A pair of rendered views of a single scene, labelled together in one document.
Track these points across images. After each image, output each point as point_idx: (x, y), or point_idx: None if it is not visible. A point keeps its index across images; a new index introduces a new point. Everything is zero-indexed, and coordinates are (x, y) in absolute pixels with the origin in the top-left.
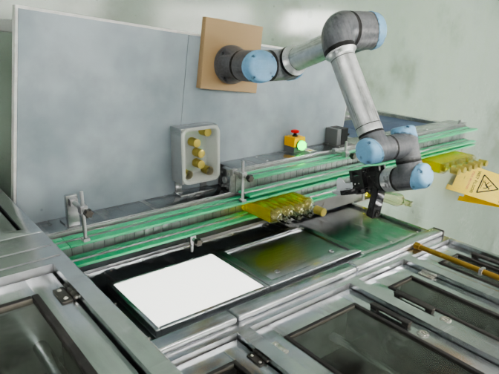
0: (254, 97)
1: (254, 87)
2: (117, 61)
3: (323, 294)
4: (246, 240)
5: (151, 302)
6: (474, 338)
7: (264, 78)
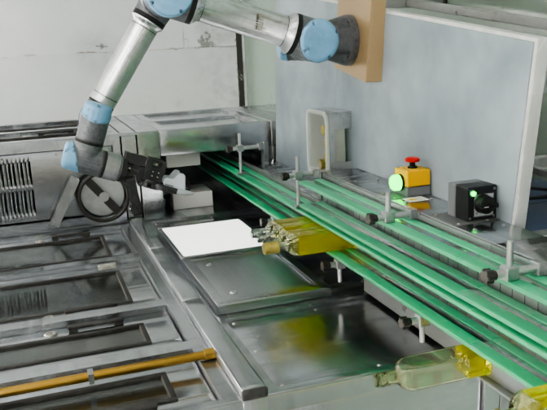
0: (387, 91)
1: (364, 73)
2: None
3: (155, 285)
4: (322, 271)
5: (198, 227)
6: (2, 330)
7: (278, 54)
